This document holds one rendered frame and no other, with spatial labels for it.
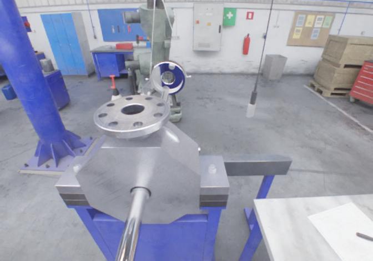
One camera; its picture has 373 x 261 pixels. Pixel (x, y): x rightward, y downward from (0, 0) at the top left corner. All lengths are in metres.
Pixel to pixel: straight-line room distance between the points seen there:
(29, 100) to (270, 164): 2.47
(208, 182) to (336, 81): 4.95
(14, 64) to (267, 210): 2.50
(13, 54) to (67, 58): 4.03
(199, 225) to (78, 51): 5.73
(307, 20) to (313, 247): 6.09
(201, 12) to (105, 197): 5.03
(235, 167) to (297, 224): 0.46
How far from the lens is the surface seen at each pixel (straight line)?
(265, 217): 1.03
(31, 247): 2.27
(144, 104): 0.66
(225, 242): 1.89
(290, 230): 1.04
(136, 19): 2.43
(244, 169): 1.30
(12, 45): 2.44
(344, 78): 5.54
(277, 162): 1.35
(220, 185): 0.77
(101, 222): 1.11
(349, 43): 5.28
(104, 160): 0.69
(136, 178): 0.72
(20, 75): 2.49
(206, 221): 1.01
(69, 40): 6.23
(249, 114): 1.64
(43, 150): 2.93
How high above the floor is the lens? 1.71
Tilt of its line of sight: 32 degrees down
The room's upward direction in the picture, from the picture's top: straight up
